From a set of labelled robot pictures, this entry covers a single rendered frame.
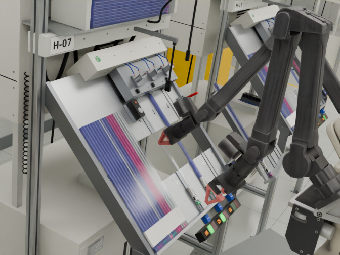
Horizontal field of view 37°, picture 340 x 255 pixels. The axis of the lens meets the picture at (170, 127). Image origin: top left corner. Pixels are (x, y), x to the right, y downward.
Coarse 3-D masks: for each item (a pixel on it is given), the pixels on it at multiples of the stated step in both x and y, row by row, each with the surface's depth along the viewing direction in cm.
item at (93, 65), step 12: (108, 48) 198; (120, 48) 203; (132, 48) 208; (144, 48) 214; (156, 48) 221; (84, 60) 189; (96, 60) 189; (108, 60) 194; (120, 60) 199; (132, 60) 205; (72, 72) 194; (84, 72) 190; (96, 72) 188; (108, 72) 200
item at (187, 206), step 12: (204, 156) 223; (180, 168) 207; (192, 168) 213; (204, 168) 219; (216, 168) 225; (168, 180) 199; (180, 180) 204; (192, 180) 209; (180, 192) 201; (204, 192) 211; (180, 204) 197; (192, 204) 202; (204, 204) 208; (132, 216) 177; (192, 216) 199
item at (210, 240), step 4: (224, 156) 256; (224, 160) 257; (228, 160) 256; (232, 160) 255; (216, 212) 269; (212, 216) 271; (212, 236) 275; (208, 240) 277; (212, 240) 276; (212, 244) 277; (192, 252) 294; (196, 252) 294; (200, 252) 295
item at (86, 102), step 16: (64, 80) 184; (80, 80) 190; (96, 80) 196; (64, 96) 181; (80, 96) 187; (96, 96) 192; (112, 96) 199; (144, 96) 213; (160, 96) 221; (176, 96) 229; (80, 112) 183; (96, 112) 188; (112, 112) 194; (176, 112) 223; (144, 128) 203; (160, 128) 211
